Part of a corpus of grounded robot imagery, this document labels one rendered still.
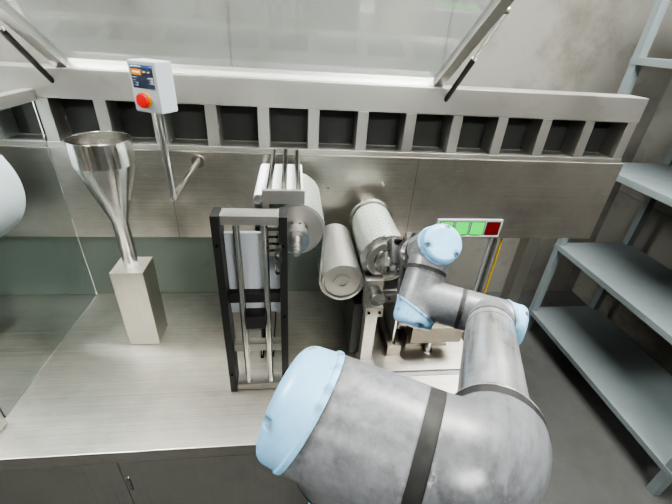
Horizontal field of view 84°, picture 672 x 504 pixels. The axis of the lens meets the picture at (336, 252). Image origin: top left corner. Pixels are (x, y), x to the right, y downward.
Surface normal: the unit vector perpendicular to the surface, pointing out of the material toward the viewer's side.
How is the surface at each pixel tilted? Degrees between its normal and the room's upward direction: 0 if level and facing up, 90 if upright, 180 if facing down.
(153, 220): 90
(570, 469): 0
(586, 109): 90
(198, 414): 0
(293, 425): 48
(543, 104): 90
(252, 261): 90
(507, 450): 31
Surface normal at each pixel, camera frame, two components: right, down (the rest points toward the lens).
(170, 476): 0.10, 0.51
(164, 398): 0.06, -0.86
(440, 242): 0.12, -0.16
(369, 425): -0.15, -0.53
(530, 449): 0.60, -0.46
